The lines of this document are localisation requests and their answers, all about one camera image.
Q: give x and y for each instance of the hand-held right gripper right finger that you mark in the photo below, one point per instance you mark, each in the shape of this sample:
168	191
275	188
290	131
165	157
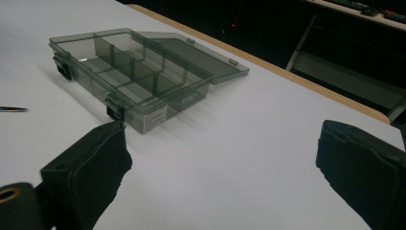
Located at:
367	172

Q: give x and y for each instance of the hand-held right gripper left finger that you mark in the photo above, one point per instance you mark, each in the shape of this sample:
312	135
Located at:
92	172

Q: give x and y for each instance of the clear grey plastic compartment box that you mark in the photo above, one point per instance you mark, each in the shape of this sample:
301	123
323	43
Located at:
134	76

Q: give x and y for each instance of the wooden desk with dark items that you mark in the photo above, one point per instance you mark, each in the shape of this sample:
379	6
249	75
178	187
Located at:
360	11

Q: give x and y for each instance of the grey metal table frame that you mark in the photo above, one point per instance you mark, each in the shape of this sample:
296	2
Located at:
344	76

